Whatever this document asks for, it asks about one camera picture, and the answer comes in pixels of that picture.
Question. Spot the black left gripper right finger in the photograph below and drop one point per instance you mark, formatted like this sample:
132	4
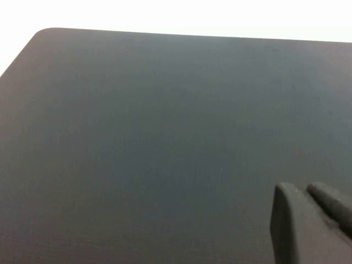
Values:
334	199

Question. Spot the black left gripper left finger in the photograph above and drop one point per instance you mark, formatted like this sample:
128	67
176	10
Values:
297	231

